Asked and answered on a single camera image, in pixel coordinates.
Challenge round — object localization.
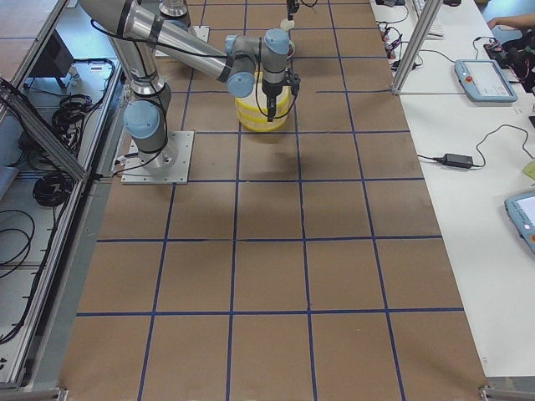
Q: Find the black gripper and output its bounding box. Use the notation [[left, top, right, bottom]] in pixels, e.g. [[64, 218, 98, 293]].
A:
[[262, 0, 301, 122]]

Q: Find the white steamed bun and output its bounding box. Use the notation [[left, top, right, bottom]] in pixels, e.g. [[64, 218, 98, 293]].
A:
[[280, 18, 295, 32]]

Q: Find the yellow bamboo steamer top layer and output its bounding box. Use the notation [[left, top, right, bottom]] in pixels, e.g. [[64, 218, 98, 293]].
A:
[[234, 72, 290, 119]]

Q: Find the yellow bamboo steamer layer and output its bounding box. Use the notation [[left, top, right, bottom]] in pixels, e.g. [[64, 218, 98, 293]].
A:
[[234, 72, 290, 119], [237, 109, 287, 133]]

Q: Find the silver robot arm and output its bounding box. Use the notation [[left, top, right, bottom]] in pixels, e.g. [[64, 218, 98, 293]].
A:
[[160, 1, 301, 25], [80, 1, 300, 123]]

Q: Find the person forearm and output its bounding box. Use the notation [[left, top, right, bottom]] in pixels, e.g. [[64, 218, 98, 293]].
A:
[[487, 13, 535, 30]]

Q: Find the yellow bamboo steamer bottom layer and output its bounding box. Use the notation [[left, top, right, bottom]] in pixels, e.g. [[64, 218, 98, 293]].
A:
[[237, 109, 287, 133]]

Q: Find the light green bowl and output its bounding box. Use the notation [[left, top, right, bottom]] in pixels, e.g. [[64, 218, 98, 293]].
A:
[[287, 40, 296, 58]]

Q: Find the black power adapter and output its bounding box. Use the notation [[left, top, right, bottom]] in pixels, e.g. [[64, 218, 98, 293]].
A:
[[432, 153, 475, 169]]

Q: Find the teach pendant upper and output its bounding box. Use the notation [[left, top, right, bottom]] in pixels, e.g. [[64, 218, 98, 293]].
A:
[[454, 59, 517, 103]]

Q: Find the teach pendant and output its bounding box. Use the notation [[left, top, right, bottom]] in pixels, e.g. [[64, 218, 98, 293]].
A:
[[454, 59, 517, 103], [504, 190, 535, 252]]

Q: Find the teach pendant lower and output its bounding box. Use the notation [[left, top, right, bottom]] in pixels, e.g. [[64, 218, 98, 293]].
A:
[[504, 190, 535, 252]]

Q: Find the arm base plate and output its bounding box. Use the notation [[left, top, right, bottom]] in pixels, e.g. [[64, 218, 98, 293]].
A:
[[120, 131, 194, 185], [154, 25, 210, 58]]

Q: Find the aluminium frame post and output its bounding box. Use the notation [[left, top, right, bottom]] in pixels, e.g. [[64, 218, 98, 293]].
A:
[[391, 0, 441, 95]]

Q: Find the black cable coil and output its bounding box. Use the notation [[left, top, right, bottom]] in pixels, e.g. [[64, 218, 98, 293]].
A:
[[32, 171, 74, 207]]

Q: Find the aluminium diagonal frame bar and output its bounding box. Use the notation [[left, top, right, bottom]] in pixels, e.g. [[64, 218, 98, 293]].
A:
[[1, 78, 88, 180]]

